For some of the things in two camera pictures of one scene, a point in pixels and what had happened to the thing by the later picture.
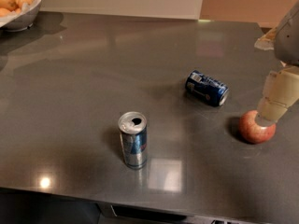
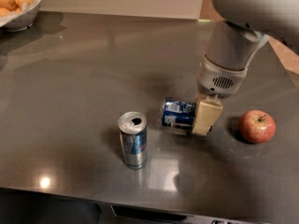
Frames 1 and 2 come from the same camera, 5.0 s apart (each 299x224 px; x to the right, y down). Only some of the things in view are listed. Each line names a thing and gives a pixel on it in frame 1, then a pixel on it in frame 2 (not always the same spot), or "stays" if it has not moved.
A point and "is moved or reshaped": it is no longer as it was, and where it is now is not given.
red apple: (253, 132) stays
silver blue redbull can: (133, 127) stays
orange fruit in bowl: (5, 12) stays
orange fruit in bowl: (8, 2) stays
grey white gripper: (289, 39) to (218, 79)
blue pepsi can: (206, 89) is moved or reshaped
